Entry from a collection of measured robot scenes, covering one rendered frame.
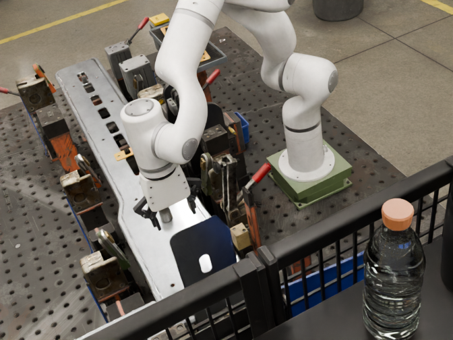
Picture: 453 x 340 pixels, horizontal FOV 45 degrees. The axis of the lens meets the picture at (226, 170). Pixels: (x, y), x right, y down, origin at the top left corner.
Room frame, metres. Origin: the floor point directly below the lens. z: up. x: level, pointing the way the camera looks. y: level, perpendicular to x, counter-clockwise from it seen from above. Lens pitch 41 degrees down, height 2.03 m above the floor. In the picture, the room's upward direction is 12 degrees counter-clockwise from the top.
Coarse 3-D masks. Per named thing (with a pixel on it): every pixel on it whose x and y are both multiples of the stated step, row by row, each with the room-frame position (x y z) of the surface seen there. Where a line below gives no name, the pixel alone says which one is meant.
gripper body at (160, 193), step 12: (180, 168) 0.94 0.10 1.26; (144, 180) 0.91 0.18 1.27; (156, 180) 0.90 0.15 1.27; (168, 180) 0.91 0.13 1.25; (180, 180) 0.93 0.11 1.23; (144, 192) 0.91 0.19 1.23; (156, 192) 0.91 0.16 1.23; (168, 192) 0.91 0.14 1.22; (180, 192) 0.92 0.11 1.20; (156, 204) 0.90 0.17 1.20; (168, 204) 0.91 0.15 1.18
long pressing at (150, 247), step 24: (72, 72) 1.98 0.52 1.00; (96, 72) 1.94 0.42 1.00; (72, 96) 1.79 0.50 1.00; (120, 96) 1.71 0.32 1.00; (96, 120) 1.60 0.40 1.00; (120, 120) 1.57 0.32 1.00; (96, 144) 1.46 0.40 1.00; (120, 168) 1.31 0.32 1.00; (120, 192) 1.20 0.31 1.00; (120, 216) 1.11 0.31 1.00; (192, 216) 1.04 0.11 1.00; (144, 240) 0.99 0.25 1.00; (168, 240) 0.98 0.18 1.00; (144, 264) 0.91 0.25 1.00; (168, 264) 0.90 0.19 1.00; (168, 288) 0.82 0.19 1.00
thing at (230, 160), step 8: (224, 160) 1.00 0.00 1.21; (232, 160) 0.98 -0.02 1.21; (216, 168) 0.97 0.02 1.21; (224, 168) 0.98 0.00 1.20; (232, 168) 0.97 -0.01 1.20; (224, 176) 0.99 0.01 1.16; (232, 176) 0.97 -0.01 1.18; (224, 184) 0.99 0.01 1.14; (232, 184) 0.97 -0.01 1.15; (224, 192) 0.99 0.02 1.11; (232, 192) 0.97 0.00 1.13; (224, 200) 0.99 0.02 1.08; (232, 200) 0.97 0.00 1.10; (224, 208) 0.99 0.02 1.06; (232, 208) 0.96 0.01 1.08
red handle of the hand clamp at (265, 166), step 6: (264, 168) 1.01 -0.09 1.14; (270, 168) 1.01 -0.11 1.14; (258, 174) 1.01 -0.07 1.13; (264, 174) 1.00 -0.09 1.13; (252, 180) 1.00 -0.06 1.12; (258, 180) 1.00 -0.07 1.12; (246, 186) 1.00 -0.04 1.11; (252, 186) 0.99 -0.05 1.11; (240, 192) 1.00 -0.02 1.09; (240, 198) 0.98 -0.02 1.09
